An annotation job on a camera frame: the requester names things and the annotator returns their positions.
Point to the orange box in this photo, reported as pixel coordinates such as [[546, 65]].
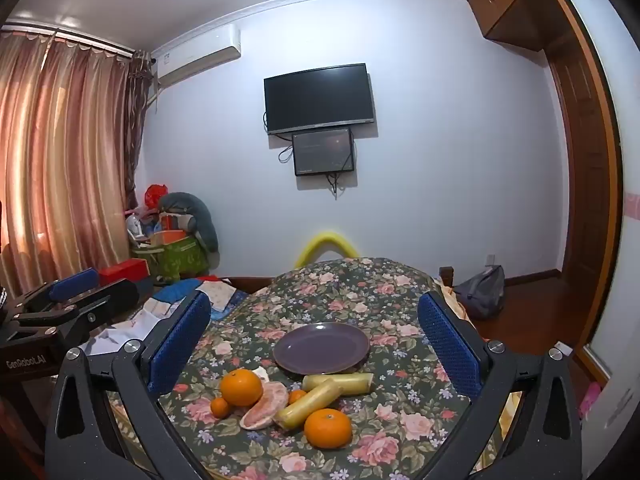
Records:
[[170, 235]]

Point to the red plastic bag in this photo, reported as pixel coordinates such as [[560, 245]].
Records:
[[155, 195]]

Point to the yellow sugarcane stick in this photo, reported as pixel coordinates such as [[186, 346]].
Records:
[[307, 405], [345, 383]]

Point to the small black wall monitor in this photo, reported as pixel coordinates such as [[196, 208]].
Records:
[[323, 152]]

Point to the blue patterned quilt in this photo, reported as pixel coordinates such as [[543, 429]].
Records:
[[225, 297]]

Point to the red box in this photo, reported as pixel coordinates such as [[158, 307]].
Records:
[[125, 271]]

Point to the brown sheer curtain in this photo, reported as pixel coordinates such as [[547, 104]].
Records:
[[137, 125]]

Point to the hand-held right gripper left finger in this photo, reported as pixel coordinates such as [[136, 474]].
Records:
[[180, 342]]

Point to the wooden overhead cabinet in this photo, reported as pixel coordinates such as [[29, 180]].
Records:
[[510, 5]]

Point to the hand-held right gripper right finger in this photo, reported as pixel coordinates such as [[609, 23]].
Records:
[[447, 347]]

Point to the pomelo piece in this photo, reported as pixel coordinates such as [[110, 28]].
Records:
[[265, 407]]

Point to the small white box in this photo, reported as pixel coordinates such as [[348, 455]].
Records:
[[564, 349]]

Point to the black wall television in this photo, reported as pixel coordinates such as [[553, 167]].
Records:
[[320, 100]]

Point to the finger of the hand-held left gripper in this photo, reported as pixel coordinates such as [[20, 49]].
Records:
[[75, 282], [107, 297]]

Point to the pink slipper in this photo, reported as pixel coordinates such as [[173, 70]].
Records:
[[590, 400]]

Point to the grey backpack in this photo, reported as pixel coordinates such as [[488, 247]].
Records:
[[482, 292]]

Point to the floral blanket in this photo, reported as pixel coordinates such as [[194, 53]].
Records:
[[350, 300]]

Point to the pink curtain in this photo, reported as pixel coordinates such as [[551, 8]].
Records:
[[60, 160]]

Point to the white air conditioner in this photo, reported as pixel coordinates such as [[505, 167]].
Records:
[[197, 55]]

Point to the small orange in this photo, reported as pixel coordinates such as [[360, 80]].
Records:
[[220, 408], [296, 396]]

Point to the purple plate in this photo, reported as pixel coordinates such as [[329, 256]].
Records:
[[320, 347]]

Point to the large orange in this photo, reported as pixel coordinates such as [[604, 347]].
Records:
[[327, 427], [241, 386]]

